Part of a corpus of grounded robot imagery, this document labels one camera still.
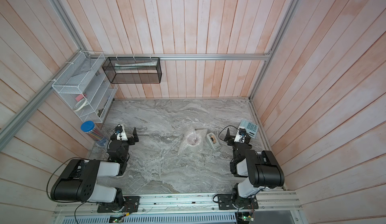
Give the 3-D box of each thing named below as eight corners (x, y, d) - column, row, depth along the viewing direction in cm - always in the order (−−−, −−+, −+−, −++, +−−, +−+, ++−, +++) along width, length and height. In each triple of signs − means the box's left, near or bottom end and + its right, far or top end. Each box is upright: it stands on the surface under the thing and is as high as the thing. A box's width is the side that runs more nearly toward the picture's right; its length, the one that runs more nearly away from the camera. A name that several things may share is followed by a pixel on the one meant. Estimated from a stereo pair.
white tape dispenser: (214, 152, 93) (215, 148, 89) (204, 138, 99) (205, 134, 96) (221, 148, 95) (222, 145, 91) (211, 134, 101) (211, 131, 97)
